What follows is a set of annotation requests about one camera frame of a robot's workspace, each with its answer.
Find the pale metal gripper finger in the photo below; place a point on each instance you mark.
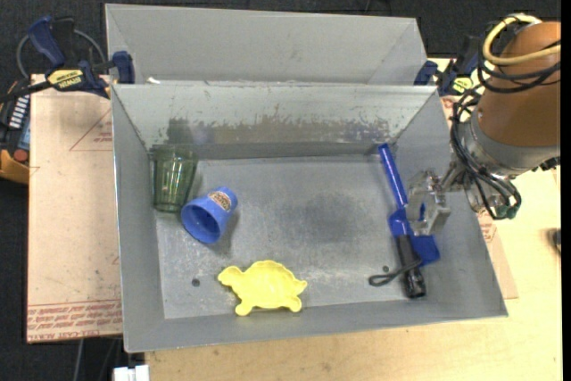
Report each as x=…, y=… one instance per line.
x=419, y=192
x=439, y=214

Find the blue toy shovel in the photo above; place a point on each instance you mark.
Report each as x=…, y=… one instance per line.
x=394, y=178

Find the grey metal bin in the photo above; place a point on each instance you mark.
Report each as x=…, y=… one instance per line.
x=312, y=209

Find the yellow turtle mould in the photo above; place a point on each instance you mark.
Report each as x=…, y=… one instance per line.
x=267, y=287

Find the blue plastic cup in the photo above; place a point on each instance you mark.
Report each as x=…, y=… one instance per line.
x=209, y=214

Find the clear green plastic cup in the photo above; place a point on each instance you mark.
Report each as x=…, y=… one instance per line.
x=171, y=183

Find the brown cardboard board, red print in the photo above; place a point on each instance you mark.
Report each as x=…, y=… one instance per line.
x=71, y=214

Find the black cylinder on white bracket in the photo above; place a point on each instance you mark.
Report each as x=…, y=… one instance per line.
x=549, y=163

